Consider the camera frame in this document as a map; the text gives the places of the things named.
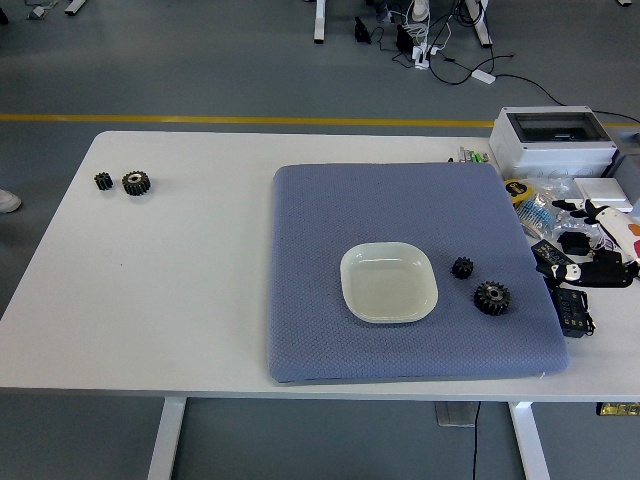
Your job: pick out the black flat panel module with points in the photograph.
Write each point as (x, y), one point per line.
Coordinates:
(547, 252)

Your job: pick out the person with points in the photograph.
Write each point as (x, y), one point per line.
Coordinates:
(9, 201)

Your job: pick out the black controller with red digits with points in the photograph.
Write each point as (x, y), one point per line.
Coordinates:
(570, 312)

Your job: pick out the blue white component bundle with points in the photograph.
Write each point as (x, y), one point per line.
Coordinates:
(535, 212)

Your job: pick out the yellow label strip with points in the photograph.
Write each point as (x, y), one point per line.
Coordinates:
(620, 408)

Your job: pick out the white terminal connector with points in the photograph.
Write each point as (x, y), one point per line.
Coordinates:
(466, 155)

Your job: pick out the green terminal connector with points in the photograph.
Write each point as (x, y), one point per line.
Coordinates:
(481, 157)

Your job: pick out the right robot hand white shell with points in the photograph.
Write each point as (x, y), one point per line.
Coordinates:
(617, 225)

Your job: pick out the small black gear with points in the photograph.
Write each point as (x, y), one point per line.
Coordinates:
(103, 181)
(462, 267)

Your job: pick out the white square dish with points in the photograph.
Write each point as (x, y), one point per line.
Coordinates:
(387, 287)

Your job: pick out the grey plastic box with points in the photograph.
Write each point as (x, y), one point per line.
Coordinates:
(627, 167)

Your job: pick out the white table leg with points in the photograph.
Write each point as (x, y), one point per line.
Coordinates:
(530, 440)
(167, 440)

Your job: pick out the black power plug block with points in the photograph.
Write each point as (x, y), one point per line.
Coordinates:
(574, 242)

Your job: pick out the clear plastic bag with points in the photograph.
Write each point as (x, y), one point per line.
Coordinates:
(552, 187)

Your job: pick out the white wall switch plate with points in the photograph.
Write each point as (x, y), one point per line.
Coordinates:
(602, 192)

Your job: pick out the large black gear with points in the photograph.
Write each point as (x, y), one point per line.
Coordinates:
(136, 183)
(491, 298)

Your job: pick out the white power strip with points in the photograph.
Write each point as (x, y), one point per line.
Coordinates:
(422, 54)

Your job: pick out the white background desk leg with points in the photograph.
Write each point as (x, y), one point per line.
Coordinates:
(320, 20)
(480, 25)

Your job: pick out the grey electrical enclosure box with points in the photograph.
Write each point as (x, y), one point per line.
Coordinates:
(550, 150)

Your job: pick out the yellow black tape measure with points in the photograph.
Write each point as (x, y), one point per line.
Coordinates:
(517, 190)

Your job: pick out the blue-grey textured mat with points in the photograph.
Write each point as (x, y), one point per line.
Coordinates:
(350, 210)

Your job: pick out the white power adapter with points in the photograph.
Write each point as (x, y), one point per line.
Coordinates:
(484, 76)

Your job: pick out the grey metal floor plate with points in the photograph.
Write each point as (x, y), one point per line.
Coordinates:
(452, 415)

